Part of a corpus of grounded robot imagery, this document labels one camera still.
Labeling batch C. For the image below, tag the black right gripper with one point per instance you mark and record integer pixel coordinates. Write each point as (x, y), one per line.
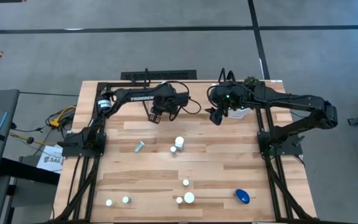
(221, 104)

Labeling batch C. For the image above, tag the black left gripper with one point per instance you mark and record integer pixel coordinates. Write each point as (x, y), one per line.
(165, 106)

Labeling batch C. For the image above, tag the teal vial white pills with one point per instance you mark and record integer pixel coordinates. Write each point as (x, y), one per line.
(139, 146)
(173, 150)

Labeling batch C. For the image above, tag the blue oval object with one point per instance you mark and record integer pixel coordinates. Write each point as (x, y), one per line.
(242, 196)

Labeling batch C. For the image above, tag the small pill vial white cap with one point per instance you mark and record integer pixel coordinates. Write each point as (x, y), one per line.
(126, 199)

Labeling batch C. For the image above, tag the yellow pill vial white cap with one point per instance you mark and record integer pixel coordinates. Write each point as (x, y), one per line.
(109, 203)

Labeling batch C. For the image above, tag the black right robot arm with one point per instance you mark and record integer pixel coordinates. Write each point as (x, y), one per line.
(291, 101)

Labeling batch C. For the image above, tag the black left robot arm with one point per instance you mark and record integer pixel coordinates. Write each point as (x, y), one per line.
(141, 98)

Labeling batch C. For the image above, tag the white plant pot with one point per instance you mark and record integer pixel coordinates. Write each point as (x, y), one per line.
(239, 114)

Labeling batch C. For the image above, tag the white melatonin bottle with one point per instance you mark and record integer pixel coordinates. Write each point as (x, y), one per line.
(179, 142)

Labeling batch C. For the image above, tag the black floor vent grate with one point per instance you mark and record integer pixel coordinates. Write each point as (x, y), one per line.
(158, 75)

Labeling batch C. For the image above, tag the green cactus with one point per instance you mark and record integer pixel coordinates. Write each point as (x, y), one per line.
(252, 81)

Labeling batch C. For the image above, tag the white round cap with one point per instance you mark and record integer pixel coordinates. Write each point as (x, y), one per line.
(189, 197)

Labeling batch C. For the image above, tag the pink pill vial white cap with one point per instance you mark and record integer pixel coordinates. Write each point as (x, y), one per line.
(179, 200)

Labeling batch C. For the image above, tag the white printed paper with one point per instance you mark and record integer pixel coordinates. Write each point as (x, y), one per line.
(50, 158)

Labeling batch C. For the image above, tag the black board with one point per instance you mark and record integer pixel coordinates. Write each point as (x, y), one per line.
(26, 171)

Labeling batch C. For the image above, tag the black table frame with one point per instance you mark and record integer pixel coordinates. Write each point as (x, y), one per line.
(73, 151)

